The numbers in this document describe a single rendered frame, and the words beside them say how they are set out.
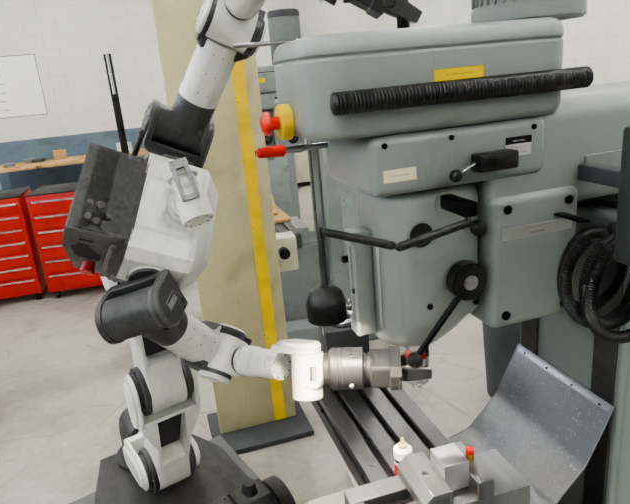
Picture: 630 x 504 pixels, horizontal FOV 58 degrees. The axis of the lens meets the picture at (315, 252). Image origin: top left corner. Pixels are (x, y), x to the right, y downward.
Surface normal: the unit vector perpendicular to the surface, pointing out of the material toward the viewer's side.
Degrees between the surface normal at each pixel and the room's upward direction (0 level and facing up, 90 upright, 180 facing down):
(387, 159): 90
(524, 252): 90
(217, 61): 111
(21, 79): 90
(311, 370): 71
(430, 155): 90
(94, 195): 58
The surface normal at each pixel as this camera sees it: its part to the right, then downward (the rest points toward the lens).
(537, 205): 0.29, 0.26
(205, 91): 0.16, 0.61
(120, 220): 0.44, -0.33
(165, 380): 0.55, 0.05
